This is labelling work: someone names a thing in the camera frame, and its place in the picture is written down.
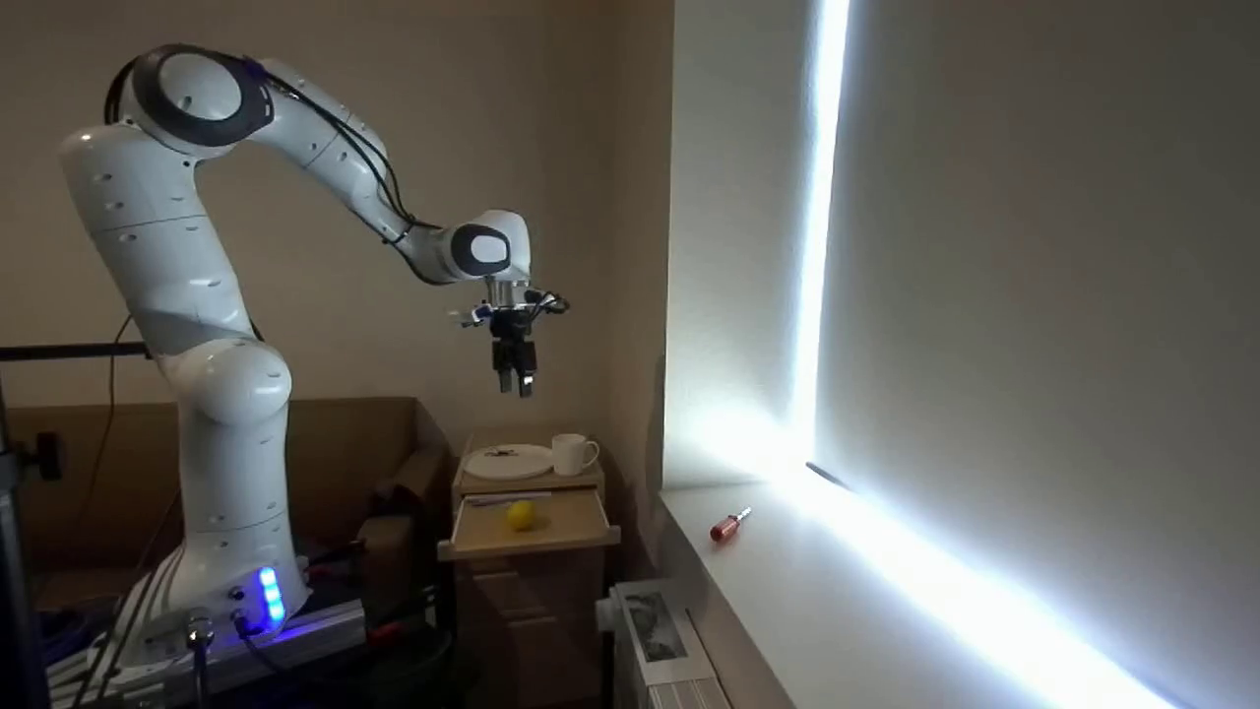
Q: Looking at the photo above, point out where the white radiator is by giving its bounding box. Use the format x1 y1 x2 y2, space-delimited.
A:
595 579 734 709

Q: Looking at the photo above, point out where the wooden drawer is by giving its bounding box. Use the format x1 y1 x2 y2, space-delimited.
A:
437 488 622 563

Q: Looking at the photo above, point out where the black stand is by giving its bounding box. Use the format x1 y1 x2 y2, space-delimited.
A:
0 341 152 709

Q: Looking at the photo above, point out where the small wooden bedside cabinet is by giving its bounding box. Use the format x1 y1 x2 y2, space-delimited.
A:
437 433 622 709

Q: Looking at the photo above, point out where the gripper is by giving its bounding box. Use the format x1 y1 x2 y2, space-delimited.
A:
489 312 539 400

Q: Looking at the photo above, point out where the white plate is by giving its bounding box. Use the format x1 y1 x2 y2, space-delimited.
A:
464 443 556 482

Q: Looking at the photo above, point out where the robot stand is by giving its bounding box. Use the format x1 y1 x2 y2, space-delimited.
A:
39 576 456 709

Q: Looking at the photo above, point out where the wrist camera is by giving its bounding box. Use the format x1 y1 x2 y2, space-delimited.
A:
461 299 571 327

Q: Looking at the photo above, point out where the brown sofa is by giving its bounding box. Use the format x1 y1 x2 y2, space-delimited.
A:
0 396 456 604

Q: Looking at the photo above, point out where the white mug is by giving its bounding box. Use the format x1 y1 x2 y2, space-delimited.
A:
550 433 601 478

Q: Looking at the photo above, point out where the black cable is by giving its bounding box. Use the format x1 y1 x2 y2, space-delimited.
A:
71 313 135 538

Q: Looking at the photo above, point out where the white roller blind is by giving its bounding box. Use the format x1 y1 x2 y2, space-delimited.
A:
813 0 1260 709

